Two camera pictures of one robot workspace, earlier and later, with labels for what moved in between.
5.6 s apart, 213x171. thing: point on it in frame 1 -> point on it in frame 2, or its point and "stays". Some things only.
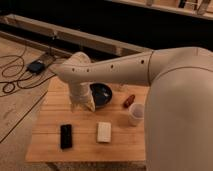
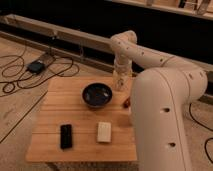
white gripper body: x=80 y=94 -> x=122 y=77
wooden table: x=64 y=134 stays
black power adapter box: x=36 y=67 stays
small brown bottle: x=129 y=101 stays
